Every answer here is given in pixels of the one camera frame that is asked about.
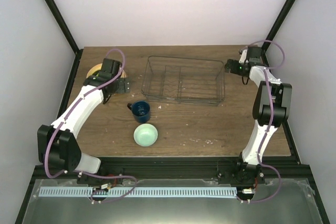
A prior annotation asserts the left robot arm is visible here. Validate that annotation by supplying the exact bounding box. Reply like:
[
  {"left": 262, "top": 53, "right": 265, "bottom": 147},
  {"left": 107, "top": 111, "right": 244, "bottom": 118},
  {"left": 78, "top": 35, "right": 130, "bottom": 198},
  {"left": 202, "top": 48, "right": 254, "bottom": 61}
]
[{"left": 37, "top": 58, "right": 129, "bottom": 184}]

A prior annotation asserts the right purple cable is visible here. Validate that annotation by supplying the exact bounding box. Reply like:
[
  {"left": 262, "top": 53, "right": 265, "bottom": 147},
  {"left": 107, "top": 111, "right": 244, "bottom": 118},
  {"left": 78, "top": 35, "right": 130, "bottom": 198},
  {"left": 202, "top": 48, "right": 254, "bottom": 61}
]
[{"left": 240, "top": 39, "right": 286, "bottom": 204}]

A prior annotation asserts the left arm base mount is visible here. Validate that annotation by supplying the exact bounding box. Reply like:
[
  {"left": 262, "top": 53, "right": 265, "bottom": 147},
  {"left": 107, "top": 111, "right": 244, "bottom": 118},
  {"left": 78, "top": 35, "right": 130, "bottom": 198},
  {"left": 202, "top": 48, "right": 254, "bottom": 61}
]
[{"left": 76, "top": 174, "right": 123, "bottom": 186}]

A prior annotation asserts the pale green bowl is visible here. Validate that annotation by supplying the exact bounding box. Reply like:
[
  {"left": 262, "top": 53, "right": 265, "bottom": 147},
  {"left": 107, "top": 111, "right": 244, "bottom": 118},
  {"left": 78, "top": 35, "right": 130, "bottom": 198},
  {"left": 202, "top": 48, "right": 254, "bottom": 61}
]
[{"left": 133, "top": 123, "right": 158, "bottom": 147}]

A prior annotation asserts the orange bowl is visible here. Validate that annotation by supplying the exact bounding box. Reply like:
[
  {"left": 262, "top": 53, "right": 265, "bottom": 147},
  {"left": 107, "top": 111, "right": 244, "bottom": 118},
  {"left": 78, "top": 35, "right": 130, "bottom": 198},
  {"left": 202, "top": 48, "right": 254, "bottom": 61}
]
[{"left": 86, "top": 61, "right": 128, "bottom": 82}]

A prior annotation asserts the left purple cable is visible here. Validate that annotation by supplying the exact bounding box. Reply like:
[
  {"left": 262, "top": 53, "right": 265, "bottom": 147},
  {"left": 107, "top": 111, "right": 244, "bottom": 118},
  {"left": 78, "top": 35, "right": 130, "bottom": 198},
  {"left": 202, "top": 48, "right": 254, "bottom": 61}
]
[{"left": 44, "top": 48, "right": 138, "bottom": 205}]

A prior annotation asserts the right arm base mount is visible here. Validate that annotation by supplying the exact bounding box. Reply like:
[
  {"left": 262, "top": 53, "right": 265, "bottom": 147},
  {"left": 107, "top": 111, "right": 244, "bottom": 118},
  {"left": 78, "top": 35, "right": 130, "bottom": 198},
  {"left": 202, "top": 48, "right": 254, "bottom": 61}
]
[{"left": 216, "top": 158, "right": 265, "bottom": 186}]

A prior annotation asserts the dark blue mug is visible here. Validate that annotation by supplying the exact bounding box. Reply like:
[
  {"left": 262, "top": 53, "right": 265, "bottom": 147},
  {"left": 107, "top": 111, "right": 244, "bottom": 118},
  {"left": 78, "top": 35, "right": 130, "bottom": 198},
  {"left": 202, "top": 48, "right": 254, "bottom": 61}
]
[{"left": 127, "top": 101, "right": 151, "bottom": 124}]

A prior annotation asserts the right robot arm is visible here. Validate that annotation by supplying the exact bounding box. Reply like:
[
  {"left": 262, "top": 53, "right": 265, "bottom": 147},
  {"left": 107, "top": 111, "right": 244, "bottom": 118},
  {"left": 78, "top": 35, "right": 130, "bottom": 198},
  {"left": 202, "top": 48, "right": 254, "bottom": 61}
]
[{"left": 225, "top": 45, "right": 292, "bottom": 166}]

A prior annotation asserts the purple cable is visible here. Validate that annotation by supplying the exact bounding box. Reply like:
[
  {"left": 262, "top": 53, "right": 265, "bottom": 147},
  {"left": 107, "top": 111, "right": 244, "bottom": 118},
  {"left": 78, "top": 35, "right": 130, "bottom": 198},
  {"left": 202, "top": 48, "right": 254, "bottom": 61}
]
[
  {"left": 240, "top": 39, "right": 286, "bottom": 204},
  {"left": 44, "top": 48, "right": 138, "bottom": 205}
]

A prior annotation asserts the light blue slotted strip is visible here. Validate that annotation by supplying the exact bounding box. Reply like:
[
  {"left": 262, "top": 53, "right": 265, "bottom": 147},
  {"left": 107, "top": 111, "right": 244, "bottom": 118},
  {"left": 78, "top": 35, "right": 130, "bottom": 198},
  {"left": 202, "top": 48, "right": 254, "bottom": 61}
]
[{"left": 38, "top": 186, "right": 237, "bottom": 198}]

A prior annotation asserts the black wire dish rack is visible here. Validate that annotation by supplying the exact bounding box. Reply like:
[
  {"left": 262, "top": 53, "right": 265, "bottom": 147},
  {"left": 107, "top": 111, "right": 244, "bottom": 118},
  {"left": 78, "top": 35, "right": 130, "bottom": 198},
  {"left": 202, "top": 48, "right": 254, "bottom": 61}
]
[{"left": 141, "top": 56, "right": 225, "bottom": 106}]

